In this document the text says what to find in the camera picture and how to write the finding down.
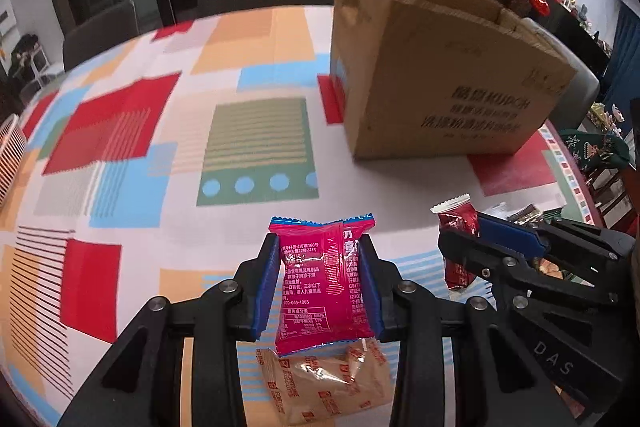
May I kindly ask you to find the wooden chair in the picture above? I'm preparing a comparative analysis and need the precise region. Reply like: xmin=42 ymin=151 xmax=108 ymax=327
xmin=585 ymin=164 xmax=640 ymax=228

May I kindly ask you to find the small red snack packet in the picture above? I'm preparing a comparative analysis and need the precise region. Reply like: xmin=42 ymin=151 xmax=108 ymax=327
xmin=431 ymin=194 xmax=483 ymax=290

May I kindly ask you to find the pink snack packet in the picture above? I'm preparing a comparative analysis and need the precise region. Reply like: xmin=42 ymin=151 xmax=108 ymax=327
xmin=269 ymin=214 xmax=377 ymax=356

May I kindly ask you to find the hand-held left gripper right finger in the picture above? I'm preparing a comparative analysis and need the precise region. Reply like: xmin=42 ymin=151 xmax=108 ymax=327
xmin=357 ymin=237 xmax=551 ymax=427

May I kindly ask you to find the tan biscuit packet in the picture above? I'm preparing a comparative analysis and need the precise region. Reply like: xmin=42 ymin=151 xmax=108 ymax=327
xmin=260 ymin=339 xmax=396 ymax=427

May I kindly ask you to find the green patterned cushion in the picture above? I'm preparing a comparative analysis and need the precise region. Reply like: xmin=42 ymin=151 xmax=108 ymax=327
xmin=559 ymin=129 xmax=632 ymax=170

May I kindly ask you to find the blue curtain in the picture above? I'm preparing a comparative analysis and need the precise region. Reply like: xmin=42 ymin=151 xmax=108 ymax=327
xmin=600 ymin=4 xmax=640 ymax=118

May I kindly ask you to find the dark sideboard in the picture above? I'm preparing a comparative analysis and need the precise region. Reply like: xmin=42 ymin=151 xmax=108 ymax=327
xmin=547 ymin=0 xmax=613 ymax=78

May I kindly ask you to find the white plastic basket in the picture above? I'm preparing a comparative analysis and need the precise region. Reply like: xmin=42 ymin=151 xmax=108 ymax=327
xmin=0 ymin=116 xmax=27 ymax=202

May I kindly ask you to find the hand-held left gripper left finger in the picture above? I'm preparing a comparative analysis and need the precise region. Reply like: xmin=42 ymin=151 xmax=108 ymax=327
xmin=65 ymin=232 xmax=281 ymax=427

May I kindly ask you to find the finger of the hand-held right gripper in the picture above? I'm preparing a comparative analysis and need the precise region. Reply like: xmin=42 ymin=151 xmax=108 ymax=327
xmin=477 ymin=213 xmax=637 ymax=264
xmin=437 ymin=231 xmax=617 ymax=304

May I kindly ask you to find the black bag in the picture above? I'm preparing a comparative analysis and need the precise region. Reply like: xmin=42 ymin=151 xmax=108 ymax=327
xmin=5 ymin=34 xmax=41 ymax=78

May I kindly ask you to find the cardboard box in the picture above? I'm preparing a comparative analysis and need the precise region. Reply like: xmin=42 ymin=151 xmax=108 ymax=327
xmin=329 ymin=0 xmax=578 ymax=160

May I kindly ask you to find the white stool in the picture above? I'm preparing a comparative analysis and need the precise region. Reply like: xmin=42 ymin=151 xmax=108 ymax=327
xmin=30 ymin=49 xmax=51 ymax=82

